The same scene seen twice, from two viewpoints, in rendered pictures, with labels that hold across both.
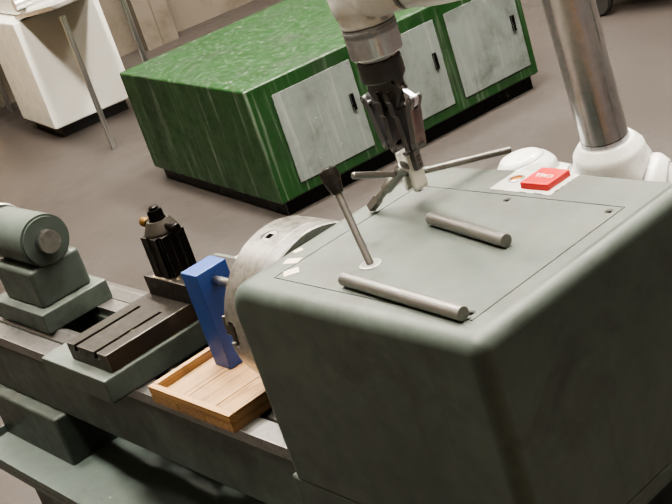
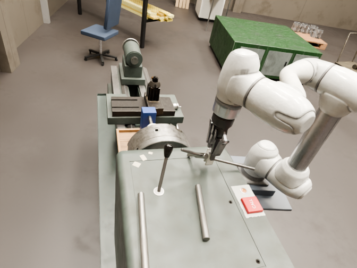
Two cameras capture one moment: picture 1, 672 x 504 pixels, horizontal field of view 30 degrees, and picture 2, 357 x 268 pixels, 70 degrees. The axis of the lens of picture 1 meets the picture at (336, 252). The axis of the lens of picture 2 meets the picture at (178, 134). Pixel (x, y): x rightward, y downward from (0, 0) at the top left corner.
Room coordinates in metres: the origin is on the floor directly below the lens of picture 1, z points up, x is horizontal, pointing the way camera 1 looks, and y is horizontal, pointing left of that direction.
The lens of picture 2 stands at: (1.27, -0.19, 1.97)
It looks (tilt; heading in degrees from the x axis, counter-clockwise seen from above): 39 degrees down; 12
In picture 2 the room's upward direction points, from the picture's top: 12 degrees clockwise
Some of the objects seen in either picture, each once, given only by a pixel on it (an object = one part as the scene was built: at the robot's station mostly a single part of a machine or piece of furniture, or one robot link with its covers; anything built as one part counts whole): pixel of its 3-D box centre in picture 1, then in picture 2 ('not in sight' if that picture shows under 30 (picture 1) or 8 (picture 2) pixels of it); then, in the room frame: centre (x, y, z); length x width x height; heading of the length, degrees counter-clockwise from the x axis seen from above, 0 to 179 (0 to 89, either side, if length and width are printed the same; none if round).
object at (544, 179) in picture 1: (545, 180); (251, 205); (1.90, -0.36, 1.26); 0.06 x 0.06 x 0.02; 34
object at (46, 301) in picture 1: (34, 259); (132, 61); (3.14, 0.76, 1.01); 0.30 x 0.20 x 0.29; 34
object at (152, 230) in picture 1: (159, 224); (154, 83); (2.70, 0.36, 1.14); 0.08 x 0.08 x 0.03
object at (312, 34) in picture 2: not in sight; (298, 33); (9.41, -1.16, 0.20); 1.40 x 0.96 x 0.39; 115
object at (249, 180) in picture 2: not in sight; (252, 169); (2.57, -0.43, 0.83); 0.22 x 0.18 x 0.06; 24
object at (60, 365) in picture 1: (168, 322); (144, 108); (2.71, 0.42, 0.90); 0.53 x 0.30 x 0.06; 124
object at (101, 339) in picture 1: (165, 310); (143, 106); (2.66, 0.41, 0.95); 0.43 x 0.18 x 0.04; 124
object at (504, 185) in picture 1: (537, 196); (245, 204); (1.92, -0.35, 1.23); 0.13 x 0.08 x 0.06; 34
